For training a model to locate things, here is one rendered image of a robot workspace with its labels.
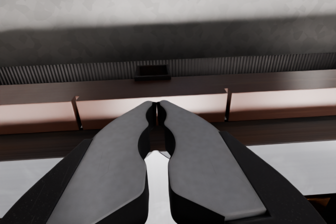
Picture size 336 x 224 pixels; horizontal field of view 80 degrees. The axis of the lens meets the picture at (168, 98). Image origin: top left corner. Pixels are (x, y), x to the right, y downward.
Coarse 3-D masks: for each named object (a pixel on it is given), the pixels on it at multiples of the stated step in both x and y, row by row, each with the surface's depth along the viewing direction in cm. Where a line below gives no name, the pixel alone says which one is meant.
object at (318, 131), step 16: (80, 128) 26; (160, 128) 25; (224, 128) 25; (240, 128) 25; (256, 128) 25; (272, 128) 25; (288, 128) 24; (304, 128) 24; (320, 128) 24; (0, 144) 23; (16, 144) 23; (32, 144) 23; (48, 144) 23; (64, 144) 23; (160, 144) 22; (256, 144) 22; (0, 160) 21
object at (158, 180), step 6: (150, 174) 23; (156, 174) 23; (162, 174) 23; (150, 180) 23; (156, 180) 24; (162, 180) 24; (150, 186) 24; (156, 186) 24; (162, 186) 24; (150, 192) 24; (156, 192) 24; (162, 192) 24; (150, 198) 25; (156, 198) 25; (162, 198) 25; (168, 198) 25; (150, 204) 25; (156, 204) 25; (162, 204) 26
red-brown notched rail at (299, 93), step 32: (0, 96) 24; (32, 96) 24; (64, 96) 24; (96, 96) 24; (128, 96) 24; (160, 96) 23; (192, 96) 24; (224, 96) 24; (256, 96) 24; (288, 96) 24; (320, 96) 25; (0, 128) 24; (32, 128) 24; (64, 128) 24; (96, 128) 25
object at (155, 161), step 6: (156, 150) 21; (150, 156) 22; (156, 156) 22; (162, 156) 22; (150, 162) 22; (156, 162) 22; (162, 162) 22; (150, 168) 23; (156, 168) 23; (162, 168) 23
